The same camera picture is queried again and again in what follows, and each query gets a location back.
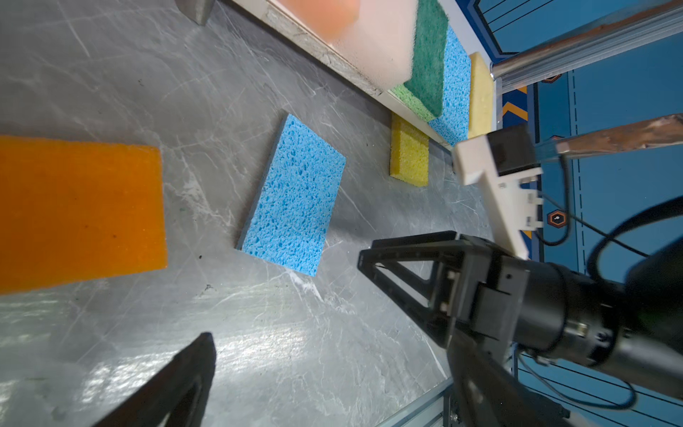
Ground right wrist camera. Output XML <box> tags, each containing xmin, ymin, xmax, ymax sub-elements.
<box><xmin>451</xmin><ymin>125</ymin><xmax>542</xmax><ymax>260</ymax></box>

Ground orange sponge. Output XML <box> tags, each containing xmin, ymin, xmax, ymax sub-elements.
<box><xmin>1</xmin><ymin>135</ymin><xmax>168</xmax><ymax>295</ymax></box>

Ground light blue sponge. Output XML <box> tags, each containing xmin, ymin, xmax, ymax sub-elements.
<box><xmin>237</xmin><ymin>114</ymin><xmax>346</xmax><ymax>277</ymax></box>
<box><xmin>429</xmin><ymin>28</ymin><xmax>471</xmax><ymax>146</ymax></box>

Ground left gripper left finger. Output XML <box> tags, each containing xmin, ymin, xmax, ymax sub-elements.
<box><xmin>96</xmin><ymin>332</ymin><xmax>217</xmax><ymax>426</ymax></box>

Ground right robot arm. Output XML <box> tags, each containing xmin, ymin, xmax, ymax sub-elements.
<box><xmin>358</xmin><ymin>198</ymin><xmax>682</xmax><ymax>400</ymax></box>

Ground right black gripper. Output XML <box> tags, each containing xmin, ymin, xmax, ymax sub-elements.
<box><xmin>358</xmin><ymin>231</ymin><xmax>619</xmax><ymax>367</ymax></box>

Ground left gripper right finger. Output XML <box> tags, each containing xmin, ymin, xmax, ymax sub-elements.
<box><xmin>446</xmin><ymin>329</ymin><xmax>569</xmax><ymax>426</ymax></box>

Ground yellow green sponge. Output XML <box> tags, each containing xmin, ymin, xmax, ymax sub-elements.
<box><xmin>390</xmin><ymin>113</ymin><xmax>430</xmax><ymax>188</ymax></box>

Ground pink sponge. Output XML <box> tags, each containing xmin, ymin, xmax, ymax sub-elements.
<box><xmin>280</xmin><ymin>0</ymin><xmax>360</xmax><ymax>42</ymax></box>

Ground white beige sponge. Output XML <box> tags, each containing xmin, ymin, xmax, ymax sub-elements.
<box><xmin>331</xmin><ymin>0</ymin><xmax>418</xmax><ymax>91</ymax></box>

